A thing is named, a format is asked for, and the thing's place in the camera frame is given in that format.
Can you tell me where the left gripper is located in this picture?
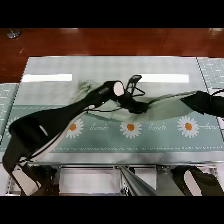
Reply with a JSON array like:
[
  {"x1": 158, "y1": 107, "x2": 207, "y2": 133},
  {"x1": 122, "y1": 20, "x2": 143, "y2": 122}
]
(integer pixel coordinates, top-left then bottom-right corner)
[{"x1": 121, "y1": 95, "x2": 150, "y2": 115}]

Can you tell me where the pale green shirt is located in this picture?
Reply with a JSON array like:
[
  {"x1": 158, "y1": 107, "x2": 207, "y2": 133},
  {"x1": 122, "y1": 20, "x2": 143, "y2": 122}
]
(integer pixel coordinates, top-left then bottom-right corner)
[{"x1": 74, "y1": 79, "x2": 202, "y2": 123}]

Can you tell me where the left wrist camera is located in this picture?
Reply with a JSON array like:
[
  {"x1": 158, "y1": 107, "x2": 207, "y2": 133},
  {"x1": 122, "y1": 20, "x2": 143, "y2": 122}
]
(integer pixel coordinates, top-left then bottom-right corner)
[{"x1": 124, "y1": 74, "x2": 146, "y2": 98}]

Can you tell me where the silver frame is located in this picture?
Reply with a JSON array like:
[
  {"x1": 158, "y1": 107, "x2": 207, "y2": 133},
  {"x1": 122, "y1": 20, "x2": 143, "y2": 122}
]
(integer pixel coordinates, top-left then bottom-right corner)
[{"x1": 6, "y1": 162, "x2": 224, "y2": 197}]

